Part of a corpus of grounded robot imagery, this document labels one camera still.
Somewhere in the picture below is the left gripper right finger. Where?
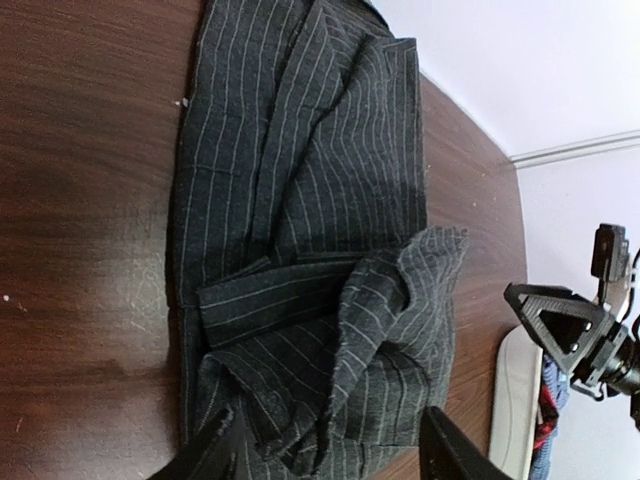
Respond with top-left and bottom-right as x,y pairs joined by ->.
419,406 -> 505,480

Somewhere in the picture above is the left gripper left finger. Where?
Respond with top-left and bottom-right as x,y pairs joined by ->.
149,407 -> 245,480

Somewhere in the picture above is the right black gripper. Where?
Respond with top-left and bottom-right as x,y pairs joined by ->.
504,284 -> 639,400

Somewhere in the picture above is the white plastic bin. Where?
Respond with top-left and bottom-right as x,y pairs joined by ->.
488,326 -> 543,479

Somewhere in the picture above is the black pinstriped long sleeve shirt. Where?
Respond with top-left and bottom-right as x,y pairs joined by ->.
173,1 -> 467,479

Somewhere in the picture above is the blue checked long sleeve shirt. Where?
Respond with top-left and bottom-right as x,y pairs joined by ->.
529,353 -> 569,479

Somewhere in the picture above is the red black plaid shirt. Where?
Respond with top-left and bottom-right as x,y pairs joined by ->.
533,384 -> 559,450

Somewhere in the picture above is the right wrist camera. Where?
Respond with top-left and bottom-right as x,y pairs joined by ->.
590,223 -> 629,304

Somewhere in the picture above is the right aluminium frame post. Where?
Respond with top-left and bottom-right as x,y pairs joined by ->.
510,130 -> 639,169

